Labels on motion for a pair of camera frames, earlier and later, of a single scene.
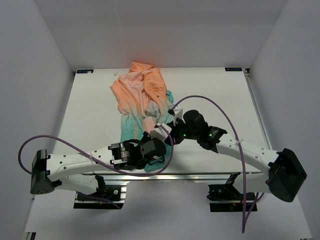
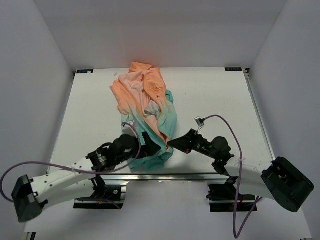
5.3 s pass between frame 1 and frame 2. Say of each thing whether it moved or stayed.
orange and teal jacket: stayed
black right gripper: moved
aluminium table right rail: stayed
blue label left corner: stayed
